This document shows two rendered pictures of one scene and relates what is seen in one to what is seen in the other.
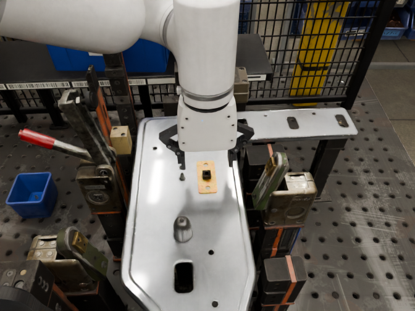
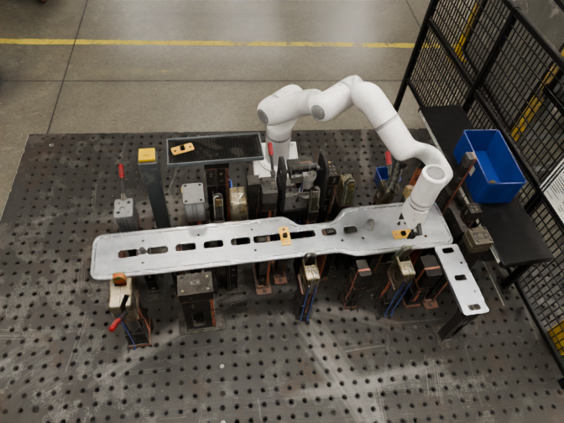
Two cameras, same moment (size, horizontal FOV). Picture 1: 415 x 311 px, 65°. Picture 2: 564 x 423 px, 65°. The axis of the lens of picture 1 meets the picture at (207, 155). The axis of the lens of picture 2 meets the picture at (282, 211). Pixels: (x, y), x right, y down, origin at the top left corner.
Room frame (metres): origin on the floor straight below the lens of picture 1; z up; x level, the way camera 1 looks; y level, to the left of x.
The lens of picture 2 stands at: (-0.28, -0.90, 2.43)
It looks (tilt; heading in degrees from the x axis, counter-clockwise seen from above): 53 degrees down; 78
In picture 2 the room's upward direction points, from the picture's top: 7 degrees clockwise
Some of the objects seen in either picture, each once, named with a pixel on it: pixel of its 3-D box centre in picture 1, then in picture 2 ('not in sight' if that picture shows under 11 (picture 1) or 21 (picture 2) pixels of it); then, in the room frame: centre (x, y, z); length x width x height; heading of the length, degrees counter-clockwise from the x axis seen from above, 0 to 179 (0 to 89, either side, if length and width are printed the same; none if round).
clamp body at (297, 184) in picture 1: (278, 229); (392, 286); (0.37, -0.16, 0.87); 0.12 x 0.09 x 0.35; 94
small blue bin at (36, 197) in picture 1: (35, 196); (386, 179); (0.55, 0.50, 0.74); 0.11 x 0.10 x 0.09; 4
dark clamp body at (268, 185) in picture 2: not in sight; (267, 212); (-0.10, 0.22, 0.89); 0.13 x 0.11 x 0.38; 94
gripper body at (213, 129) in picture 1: (206, 118); (415, 210); (0.42, 0.00, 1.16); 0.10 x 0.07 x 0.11; 94
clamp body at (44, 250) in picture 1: (86, 292); (339, 207); (0.23, 0.23, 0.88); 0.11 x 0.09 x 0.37; 94
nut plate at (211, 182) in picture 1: (206, 174); (403, 232); (0.42, 0.00, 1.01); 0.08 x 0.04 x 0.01; 4
